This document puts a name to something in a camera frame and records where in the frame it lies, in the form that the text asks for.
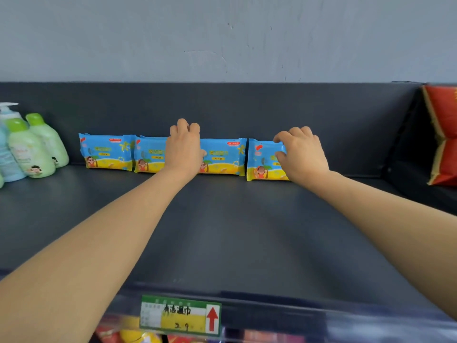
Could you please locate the person's right hand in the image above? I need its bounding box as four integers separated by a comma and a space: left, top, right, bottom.
273, 126, 331, 190

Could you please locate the person's left hand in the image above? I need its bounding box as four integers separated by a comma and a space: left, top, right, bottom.
164, 118, 208, 179

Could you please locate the dark grey shelf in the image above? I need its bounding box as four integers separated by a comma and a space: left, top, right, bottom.
0, 81, 457, 343

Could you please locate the person's right forearm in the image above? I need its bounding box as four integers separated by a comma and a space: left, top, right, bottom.
296, 170, 457, 320

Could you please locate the person's left forearm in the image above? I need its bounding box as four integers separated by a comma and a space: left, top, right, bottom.
0, 167, 199, 343

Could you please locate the green yellow price tag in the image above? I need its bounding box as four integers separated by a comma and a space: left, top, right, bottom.
139, 294, 222, 337

